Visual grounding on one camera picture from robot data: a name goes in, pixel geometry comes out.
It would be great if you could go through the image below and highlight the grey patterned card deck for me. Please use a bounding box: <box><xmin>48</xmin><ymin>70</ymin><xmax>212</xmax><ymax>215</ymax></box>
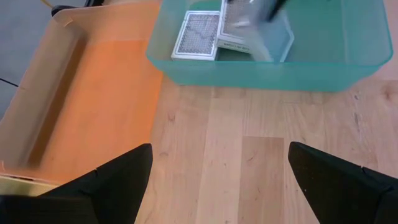
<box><xmin>170</xmin><ymin>10</ymin><xmax>221</xmax><ymax>62</ymax></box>
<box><xmin>216</xmin><ymin>0</ymin><xmax>261</xmax><ymax>54</ymax></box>

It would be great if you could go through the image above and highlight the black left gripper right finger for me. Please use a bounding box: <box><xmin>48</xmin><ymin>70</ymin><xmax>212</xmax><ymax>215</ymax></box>
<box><xmin>287</xmin><ymin>141</ymin><xmax>398</xmax><ymax>224</ymax></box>

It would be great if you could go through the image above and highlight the blue bordered card deck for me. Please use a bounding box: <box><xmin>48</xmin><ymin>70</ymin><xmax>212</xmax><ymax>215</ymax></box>
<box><xmin>233</xmin><ymin>7</ymin><xmax>295</xmax><ymax>63</ymax></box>

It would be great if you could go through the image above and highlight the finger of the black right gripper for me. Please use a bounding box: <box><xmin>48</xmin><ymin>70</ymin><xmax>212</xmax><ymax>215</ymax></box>
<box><xmin>266</xmin><ymin>0</ymin><xmax>289</xmax><ymax>22</ymax></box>

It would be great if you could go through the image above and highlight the yellow plastic tray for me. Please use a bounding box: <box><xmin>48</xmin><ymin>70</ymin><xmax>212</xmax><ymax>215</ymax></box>
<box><xmin>0</xmin><ymin>175</ymin><xmax>60</xmax><ymax>197</ymax></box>

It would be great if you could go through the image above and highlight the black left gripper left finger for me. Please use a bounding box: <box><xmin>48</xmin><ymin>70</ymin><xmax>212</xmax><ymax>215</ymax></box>
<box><xmin>0</xmin><ymin>142</ymin><xmax>154</xmax><ymax>224</ymax></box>

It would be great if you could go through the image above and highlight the teal translucent plastic tray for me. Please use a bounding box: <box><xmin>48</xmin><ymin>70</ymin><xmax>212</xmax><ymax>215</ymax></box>
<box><xmin>145</xmin><ymin>0</ymin><xmax>394</xmax><ymax>93</ymax></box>

